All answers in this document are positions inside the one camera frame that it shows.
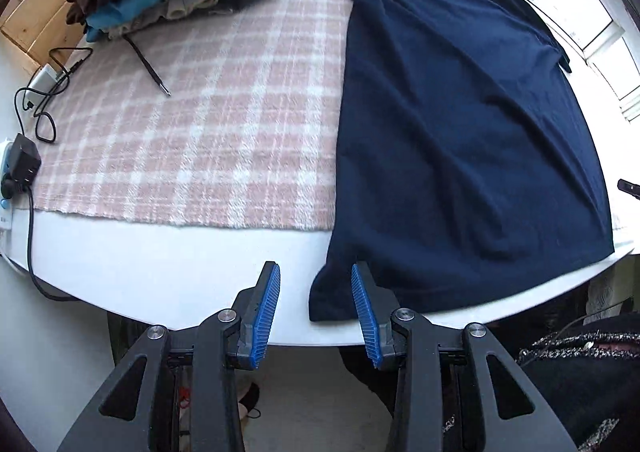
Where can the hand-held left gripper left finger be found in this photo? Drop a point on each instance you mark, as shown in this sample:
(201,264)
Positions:
(265,312)

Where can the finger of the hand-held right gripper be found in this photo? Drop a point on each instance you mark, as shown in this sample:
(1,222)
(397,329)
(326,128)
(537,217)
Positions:
(629,187)

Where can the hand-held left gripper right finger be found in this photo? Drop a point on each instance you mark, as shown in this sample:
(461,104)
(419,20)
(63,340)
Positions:
(367,317)

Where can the navy blue shirt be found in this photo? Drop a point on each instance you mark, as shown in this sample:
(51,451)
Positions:
(450,132)

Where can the pink plaid blanket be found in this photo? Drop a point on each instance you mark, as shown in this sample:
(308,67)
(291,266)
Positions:
(200,132)

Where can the black tweed jacket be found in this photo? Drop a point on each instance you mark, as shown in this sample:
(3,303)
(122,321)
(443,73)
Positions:
(575,382)

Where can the white power strip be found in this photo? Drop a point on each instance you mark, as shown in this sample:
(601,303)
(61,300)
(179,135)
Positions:
(6,212)

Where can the black power adapter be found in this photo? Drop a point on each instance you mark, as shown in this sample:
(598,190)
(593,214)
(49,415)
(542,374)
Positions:
(22,160)

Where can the white charger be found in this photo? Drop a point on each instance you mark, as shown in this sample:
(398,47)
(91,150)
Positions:
(44,77)

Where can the pine plank panel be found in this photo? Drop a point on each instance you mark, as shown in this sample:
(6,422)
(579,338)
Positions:
(30,17)

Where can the white window frame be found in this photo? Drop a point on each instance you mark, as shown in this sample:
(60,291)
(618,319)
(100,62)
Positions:
(600,47)

